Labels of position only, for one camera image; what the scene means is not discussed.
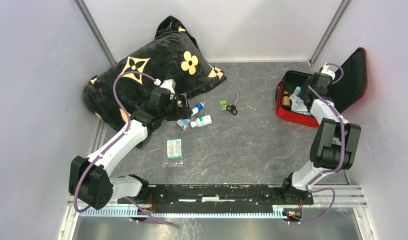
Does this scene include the white bottle blue label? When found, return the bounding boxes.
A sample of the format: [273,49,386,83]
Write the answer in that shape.
[191,102,205,116]

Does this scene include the red medicine kit case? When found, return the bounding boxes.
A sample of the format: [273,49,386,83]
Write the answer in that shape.
[275,47,368,128]

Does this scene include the blue white clear packet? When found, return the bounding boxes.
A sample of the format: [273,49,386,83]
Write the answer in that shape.
[176,119,190,131]

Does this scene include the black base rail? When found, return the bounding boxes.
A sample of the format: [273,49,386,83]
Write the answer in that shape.
[133,184,314,214]

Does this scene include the black pillow with gold flowers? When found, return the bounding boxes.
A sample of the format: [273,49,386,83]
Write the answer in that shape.
[82,15,227,131]

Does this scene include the white bottle green label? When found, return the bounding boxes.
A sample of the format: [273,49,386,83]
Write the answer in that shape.
[190,115,212,128]

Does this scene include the teal plaster packet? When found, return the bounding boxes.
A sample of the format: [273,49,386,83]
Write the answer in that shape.
[167,138,182,158]

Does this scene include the black handled scissors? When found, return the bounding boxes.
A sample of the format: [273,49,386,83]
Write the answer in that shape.
[226,91,240,116]

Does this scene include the white blue gauze packet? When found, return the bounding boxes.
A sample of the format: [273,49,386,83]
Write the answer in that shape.
[289,94,311,116]

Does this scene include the brown bottle orange cap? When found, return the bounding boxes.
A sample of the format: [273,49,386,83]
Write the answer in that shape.
[281,91,291,110]

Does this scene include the small clear zip bag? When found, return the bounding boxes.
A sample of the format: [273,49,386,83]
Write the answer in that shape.
[294,86,301,96]

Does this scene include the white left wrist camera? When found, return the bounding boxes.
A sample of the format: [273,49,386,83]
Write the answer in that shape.
[154,79,176,94]

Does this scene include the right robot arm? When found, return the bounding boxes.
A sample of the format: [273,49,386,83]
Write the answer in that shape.
[280,72,361,204]

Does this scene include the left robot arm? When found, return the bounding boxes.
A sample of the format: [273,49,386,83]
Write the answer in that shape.
[68,87,192,210]

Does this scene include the small green packet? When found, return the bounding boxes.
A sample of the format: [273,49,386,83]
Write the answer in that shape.
[219,99,228,111]

